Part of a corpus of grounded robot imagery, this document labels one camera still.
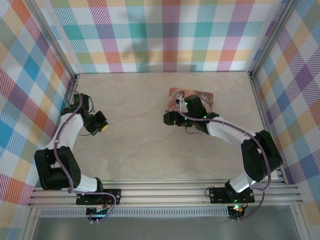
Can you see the pink illustrated tin box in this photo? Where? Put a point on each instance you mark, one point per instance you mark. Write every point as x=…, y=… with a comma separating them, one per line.
x=208, y=100

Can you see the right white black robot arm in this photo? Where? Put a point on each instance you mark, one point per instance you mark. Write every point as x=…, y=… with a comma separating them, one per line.
x=225, y=130

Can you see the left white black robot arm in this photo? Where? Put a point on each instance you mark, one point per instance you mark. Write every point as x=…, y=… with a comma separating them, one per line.
x=65, y=135

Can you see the aluminium side rail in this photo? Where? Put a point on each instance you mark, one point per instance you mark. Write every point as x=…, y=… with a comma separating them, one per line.
x=74, y=83
x=260, y=110

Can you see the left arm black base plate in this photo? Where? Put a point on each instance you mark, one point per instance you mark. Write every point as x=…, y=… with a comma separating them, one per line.
x=115, y=196

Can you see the aluminium frame post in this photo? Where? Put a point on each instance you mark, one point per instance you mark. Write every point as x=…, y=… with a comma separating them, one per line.
x=275, y=35
x=50, y=42

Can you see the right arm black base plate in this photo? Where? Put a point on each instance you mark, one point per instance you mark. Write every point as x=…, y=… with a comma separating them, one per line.
x=217, y=195

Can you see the aluminium mounting rail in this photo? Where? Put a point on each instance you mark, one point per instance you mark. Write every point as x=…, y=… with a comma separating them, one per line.
x=162, y=195

